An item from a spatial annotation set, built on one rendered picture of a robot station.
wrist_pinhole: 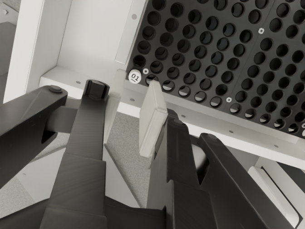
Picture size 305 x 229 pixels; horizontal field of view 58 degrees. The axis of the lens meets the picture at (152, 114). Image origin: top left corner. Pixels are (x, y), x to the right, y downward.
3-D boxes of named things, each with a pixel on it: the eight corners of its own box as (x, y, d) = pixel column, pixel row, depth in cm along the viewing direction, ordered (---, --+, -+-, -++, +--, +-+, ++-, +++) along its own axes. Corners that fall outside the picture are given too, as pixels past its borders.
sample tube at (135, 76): (137, 76, 31) (136, 86, 27) (127, 69, 31) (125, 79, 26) (143, 67, 31) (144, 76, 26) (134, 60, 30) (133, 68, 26)
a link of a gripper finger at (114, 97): (105, 146, 15) (92, 142, 15) (115, 106, 22) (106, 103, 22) (121, 97, 14) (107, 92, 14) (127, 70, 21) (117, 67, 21)
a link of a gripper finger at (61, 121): (91, 145, 14) (30, 127, 13) (104, 110, 18) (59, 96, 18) (100, 117, 13) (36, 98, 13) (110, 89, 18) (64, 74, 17)
